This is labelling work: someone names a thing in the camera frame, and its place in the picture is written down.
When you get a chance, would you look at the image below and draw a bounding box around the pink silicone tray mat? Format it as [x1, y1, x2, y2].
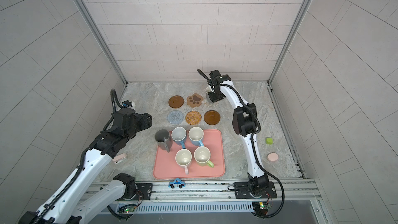
[153, 129, 226, 179]

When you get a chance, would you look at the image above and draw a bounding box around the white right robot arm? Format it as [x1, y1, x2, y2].
[207, 70, 269, 197]

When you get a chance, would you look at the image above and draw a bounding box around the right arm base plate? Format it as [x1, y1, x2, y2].
[228, 181, 277, 199]

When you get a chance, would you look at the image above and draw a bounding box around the tan rattan coaster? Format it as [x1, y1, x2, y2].
[185, 111, 202, 125]

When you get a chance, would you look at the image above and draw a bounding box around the cork paw print coaster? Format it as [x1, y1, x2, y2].
[187, 93, 204, 108]

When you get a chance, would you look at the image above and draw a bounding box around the blue toy car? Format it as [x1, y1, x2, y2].
[168, 178, 186, 189]

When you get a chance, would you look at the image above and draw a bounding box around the blue mug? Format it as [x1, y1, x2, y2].
[188, 127, 204, 146]
[172, 127, 187, 149]

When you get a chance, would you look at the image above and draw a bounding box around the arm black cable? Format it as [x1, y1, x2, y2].
[30, 88, 137, 224]
[196, 68, 285, 219]

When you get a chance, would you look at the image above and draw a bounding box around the grey metal mug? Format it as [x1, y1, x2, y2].
[155, 129, 173, 152]

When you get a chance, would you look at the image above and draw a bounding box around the pink handled white mug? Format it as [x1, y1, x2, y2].
[175, 149, 192, 175]

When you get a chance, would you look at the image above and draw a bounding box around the grey handled white mug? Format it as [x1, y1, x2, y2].
[205, 86, 213, 103]

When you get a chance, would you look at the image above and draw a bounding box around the circuit board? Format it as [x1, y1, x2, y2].
[252, 202, 273, 217]
[118, 204, 137, 214]

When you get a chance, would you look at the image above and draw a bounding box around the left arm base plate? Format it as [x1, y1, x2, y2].
[118, 183, 153, 201]

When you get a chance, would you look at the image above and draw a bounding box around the green handled white mug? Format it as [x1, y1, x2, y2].
[194, 146, 215, 168]

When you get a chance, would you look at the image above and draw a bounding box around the light blue woven coaster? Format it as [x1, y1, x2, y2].
[167, 111, 184, 125]

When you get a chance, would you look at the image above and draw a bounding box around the pink round soap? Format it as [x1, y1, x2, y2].
[267, 152, 279, 162]

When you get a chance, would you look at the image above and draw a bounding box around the left circuit board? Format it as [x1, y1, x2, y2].
[118, 204, 137, 214]

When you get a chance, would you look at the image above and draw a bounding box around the small pink stapler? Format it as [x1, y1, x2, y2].
[113, 153, 127, 164]

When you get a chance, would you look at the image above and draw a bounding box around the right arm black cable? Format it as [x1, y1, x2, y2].
[196, 68, 285, 219]

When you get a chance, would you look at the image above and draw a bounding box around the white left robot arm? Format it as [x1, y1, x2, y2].
[19, 107, 152, 224]

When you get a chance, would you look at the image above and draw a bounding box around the multicolour woven rope coaster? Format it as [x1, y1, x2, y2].
[205, 100, 218, 108]

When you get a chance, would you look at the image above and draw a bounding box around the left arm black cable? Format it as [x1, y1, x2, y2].
[30, 88, 137, 224]

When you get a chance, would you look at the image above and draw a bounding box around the right circuit board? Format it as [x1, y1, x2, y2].
[252, 202, 273, 217]

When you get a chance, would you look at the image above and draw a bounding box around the aluminium rail frame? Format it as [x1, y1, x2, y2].
[58, 174, 330, 224]

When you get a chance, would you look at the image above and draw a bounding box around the brown wooden coaster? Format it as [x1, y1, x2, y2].
[204, 110, 221, 125]
[169, 95, 184, 109]

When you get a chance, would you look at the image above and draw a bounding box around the green small cube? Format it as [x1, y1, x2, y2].
[266, 138, 274, 145]

